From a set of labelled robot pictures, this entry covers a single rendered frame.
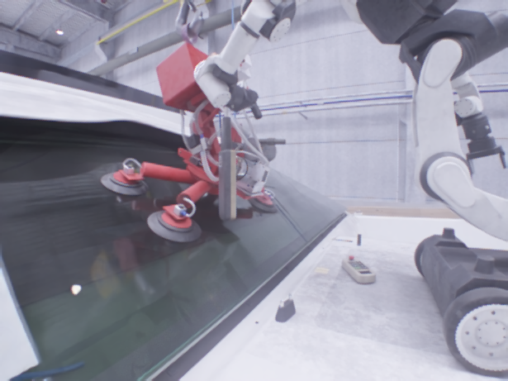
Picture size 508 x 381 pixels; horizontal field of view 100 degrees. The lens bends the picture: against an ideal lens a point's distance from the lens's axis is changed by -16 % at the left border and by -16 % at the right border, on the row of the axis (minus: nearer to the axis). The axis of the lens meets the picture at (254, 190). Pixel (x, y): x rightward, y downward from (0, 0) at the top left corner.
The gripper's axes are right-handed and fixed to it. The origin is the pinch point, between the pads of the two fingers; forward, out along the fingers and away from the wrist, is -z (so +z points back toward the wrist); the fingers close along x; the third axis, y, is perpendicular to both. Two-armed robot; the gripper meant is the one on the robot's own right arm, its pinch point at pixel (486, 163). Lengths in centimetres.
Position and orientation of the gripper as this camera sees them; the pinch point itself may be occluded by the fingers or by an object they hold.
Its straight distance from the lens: 121.3
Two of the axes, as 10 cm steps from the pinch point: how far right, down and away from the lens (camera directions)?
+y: -8.3, 3.2, -4.7
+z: -3.4, -9.4, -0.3
